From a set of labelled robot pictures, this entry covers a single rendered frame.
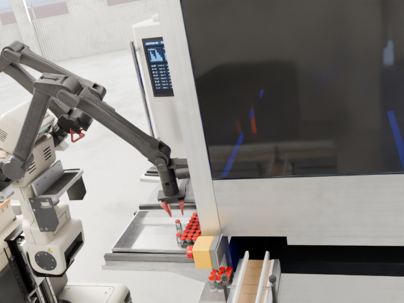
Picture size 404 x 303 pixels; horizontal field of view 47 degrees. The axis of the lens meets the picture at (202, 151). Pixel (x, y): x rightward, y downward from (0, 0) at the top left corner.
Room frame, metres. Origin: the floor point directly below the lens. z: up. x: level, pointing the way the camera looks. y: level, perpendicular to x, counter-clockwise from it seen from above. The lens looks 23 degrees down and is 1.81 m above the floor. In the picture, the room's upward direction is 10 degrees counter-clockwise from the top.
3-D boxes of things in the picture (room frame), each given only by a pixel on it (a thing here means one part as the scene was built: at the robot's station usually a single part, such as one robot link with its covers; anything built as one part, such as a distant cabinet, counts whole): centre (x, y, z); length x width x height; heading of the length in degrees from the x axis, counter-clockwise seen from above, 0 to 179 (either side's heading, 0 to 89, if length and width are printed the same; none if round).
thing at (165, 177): (1.50, 0.13, 1.13); 0.07 x 0.06 x 0.07; 80
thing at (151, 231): (1.48, 0.18, 0.90); 0.34 x 0.26 x 0.04; 71
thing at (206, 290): (1.15, 0.00, 0.87); 0.14 x 0.13 x 0.02; 71
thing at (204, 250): (1.17, 0.04, 1.00); 0.08 x 0.07 x 0.07; 71
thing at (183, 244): (1.45, 0.10, 0.90); 0.18 x 0.02 x 0.05; 161
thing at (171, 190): (1.51, 0.14, 1.06); 0.10 x 0.07 x 0.07; 85
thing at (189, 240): (1.45, 0.07, 0.90); 0.18 x 0.02 x 0.05; 161
